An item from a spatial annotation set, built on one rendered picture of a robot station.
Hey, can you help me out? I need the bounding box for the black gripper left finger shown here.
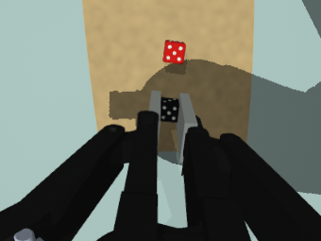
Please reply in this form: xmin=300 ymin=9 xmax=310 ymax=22
xmin=0 ymin=91 xmax=161 ymax=241

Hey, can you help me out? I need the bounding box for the black die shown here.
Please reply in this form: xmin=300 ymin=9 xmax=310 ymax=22
xmin=160 ymin=97 xmax=179 ymax=123

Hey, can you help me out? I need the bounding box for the red die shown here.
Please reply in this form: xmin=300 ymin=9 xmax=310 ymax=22
xmin=163 ymin=40 xmax=186 ymax=64

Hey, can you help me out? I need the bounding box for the tan mat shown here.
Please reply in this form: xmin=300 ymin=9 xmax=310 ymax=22
xmin=82 ymin=0 xmax=254 ymax=142

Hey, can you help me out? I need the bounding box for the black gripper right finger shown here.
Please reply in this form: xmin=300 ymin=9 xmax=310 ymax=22
xmin=177 ymin=93 xmax=321 ymax=241

